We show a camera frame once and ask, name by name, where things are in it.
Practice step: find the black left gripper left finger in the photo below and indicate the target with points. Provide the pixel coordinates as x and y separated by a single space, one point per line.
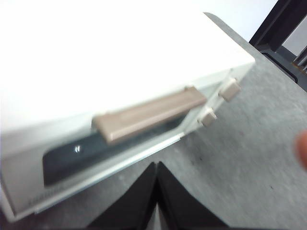
134 206

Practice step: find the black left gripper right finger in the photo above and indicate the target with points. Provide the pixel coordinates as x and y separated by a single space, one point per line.
182 208

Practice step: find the cream oven knob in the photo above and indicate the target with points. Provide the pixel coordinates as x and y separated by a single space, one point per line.
208 117
229 89

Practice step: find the cream Toshiba toaster oven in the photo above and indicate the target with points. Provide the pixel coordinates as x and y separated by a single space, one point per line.
120 60

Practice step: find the black metal frame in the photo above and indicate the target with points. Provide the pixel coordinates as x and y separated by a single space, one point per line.
271 28

